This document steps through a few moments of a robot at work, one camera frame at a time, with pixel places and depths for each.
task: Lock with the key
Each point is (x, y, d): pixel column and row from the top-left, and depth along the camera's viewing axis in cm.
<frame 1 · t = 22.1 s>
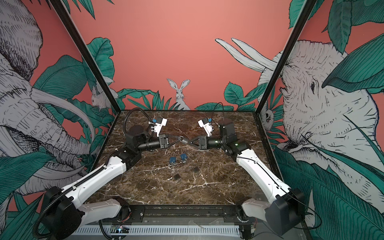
left hand: (180, 138, 66), fingers closed
right hand: (189, 143, 67), fingers open
blue padlock left: (172, 160, 95), on the table
blue padlock right: (184, 157, 96), on the table
small black padlock left: (176, 176, 88), on the table

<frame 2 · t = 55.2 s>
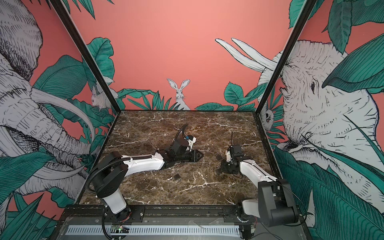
left hand: (204, 154, 82), fingers open
right hand: (220, 166, 89), fingers closed
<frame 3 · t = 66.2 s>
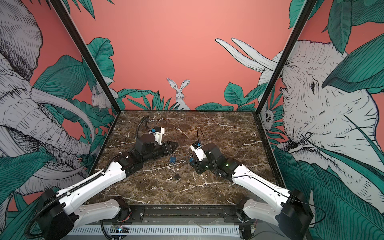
left hand: (178, 143, 73), fingers open
right hand: (189, 162, 75), fingers closed
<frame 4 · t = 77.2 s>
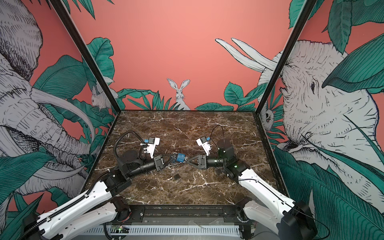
left hand: (174, 156, 64), fingers closed
right hand: (187, 163, 67), fingers closed
